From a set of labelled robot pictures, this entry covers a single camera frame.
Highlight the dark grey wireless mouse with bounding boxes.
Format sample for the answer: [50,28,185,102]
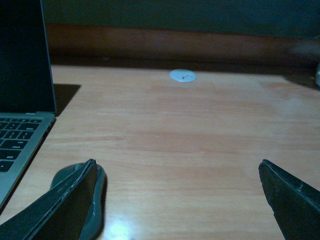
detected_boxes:
[50,163,107,240]

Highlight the grey open laptop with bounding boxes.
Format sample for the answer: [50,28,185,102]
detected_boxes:
[0,0,57,206]

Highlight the white round cable grommet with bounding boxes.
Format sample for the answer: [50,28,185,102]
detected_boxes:
[169,69,197,83]

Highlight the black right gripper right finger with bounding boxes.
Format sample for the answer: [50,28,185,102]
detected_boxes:
[258,159,320,240]

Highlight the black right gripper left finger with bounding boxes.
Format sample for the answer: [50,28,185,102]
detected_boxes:
[0,159,98,240]

